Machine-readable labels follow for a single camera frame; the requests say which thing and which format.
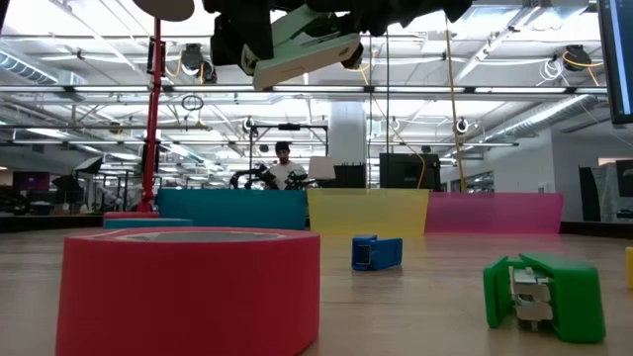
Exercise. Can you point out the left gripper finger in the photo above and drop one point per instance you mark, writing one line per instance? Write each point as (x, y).
(242, 29)

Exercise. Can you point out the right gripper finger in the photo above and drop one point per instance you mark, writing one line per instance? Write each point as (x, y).
(395, 12)

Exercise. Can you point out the mint green stapler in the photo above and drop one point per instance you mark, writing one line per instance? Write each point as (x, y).
(306, 59)

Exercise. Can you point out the blue tape roll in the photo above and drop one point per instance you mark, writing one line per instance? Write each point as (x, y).
(148, 223)

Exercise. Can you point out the blue mini stapler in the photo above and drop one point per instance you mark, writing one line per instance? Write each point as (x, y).
(386, 252)

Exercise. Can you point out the red tape roll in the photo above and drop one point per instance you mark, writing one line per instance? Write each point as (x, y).
(188, 296)

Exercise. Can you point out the green mini stapler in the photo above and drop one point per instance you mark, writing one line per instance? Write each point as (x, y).
(573, 296)

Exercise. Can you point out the yellow mini stapler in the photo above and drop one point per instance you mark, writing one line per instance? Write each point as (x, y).
(629, 269)

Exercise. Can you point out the black background robot arm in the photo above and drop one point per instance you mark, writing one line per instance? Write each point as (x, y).
(247, 177)
(298, 180)

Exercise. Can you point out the person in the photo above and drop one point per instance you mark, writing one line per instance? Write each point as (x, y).
(284, 173)

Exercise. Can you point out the red desk lamp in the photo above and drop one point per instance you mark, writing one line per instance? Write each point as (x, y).
(151, 148)

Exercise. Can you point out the white box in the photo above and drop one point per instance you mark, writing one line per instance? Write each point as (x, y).
(321, 168)

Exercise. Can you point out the large black equipment box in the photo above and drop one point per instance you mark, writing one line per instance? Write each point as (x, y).
(409, 172)

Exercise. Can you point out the small black equipment box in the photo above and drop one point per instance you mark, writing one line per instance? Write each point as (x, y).
(350, 177)

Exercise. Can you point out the blue plastic bin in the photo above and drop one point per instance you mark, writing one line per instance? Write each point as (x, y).
(232, 210)

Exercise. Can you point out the yellow plastic bin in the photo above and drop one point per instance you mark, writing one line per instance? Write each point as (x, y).
(368, 212)

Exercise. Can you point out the red plastic bin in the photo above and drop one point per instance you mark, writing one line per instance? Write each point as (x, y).
(494, 212)

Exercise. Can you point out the black computer monitor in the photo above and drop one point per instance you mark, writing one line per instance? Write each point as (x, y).
(615, 59)

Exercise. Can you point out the black background rig frame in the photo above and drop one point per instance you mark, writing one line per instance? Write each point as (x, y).
(289, 127)

